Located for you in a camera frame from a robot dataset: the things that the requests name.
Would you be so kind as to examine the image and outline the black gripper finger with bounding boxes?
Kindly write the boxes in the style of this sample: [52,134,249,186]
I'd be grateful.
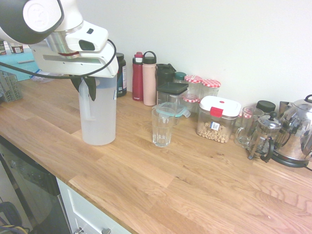
[70,76,85,93]
[85,77,97,102]

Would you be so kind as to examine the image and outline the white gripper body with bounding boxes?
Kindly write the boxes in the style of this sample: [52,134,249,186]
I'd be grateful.
[30,39,119,79]

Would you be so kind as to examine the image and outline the translucent pitcher blue lid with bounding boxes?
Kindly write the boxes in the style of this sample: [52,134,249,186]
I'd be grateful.
[78,77,117,146]

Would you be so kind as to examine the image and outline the red water bottle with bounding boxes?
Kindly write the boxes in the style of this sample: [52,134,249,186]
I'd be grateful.
[132,51,144,101]

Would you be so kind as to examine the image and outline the pink water bottle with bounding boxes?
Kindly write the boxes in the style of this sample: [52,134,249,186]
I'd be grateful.
[142,51,157,107]

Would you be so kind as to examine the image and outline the black protein powder tub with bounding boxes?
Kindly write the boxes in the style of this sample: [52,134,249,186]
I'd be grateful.
[115,52,128,98]

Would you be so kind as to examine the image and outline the clear plastic bag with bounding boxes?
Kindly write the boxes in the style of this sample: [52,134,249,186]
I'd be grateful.
[30,70,54,84]

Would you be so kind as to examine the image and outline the brown jar white lid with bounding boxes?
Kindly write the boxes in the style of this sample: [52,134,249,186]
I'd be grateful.
[10,42,24,55]

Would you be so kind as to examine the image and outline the teal mat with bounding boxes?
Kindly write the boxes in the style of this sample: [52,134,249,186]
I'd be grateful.
[0,51,35,82]

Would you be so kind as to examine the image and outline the black shaker bottle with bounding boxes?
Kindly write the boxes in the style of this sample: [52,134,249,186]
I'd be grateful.
[155,63,176,88]

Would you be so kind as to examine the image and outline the square container black lid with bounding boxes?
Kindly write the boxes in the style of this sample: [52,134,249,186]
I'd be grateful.
[156,82,190,108]

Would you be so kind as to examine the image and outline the clear drinking glass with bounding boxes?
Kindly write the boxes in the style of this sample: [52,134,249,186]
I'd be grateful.
[151,107,176,148]

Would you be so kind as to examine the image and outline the glass jar green lid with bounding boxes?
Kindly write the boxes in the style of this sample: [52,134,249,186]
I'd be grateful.
[173,72,188,85]

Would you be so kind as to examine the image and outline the glass container teal lid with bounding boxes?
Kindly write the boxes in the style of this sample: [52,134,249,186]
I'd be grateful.
[152,102,192,126]

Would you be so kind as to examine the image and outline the small jar red gingham lid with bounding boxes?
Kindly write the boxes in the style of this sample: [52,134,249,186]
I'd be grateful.
[241,108,254,120]
[182,95,201,114]

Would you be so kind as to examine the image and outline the glass jar red gingham lid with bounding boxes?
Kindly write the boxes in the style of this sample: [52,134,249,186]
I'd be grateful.
[184,75,204,98]
[201,78,222,101]

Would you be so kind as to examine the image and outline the black dishwasher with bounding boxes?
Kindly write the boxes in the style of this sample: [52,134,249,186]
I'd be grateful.
[0,136,72,234]

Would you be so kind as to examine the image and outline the white cabinet drawer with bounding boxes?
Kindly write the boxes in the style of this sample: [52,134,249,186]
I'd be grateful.
[56,177,138,234]

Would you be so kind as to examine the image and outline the cereal container white lid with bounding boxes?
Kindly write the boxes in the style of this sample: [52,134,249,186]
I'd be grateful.
[195,95,242,144]

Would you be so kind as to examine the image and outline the clear glass mug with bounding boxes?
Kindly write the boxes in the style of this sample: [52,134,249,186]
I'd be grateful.
[234,106,265,149]

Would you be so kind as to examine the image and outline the glass jar black lid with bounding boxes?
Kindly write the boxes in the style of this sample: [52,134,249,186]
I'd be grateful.
[255,100,277,116]

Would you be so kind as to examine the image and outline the glass french press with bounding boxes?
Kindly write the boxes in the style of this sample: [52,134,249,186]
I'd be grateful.
[247,111,284,163]

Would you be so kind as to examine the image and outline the stainless steel electric kettle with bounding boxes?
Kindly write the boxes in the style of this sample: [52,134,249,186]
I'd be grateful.
[271,94,312,169]

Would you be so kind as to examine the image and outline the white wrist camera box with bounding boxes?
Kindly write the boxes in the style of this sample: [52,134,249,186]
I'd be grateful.
[65,20,109,53]

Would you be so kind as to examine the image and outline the yellow and black cables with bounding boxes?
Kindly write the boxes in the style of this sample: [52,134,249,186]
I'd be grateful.
[0,201,31,234]

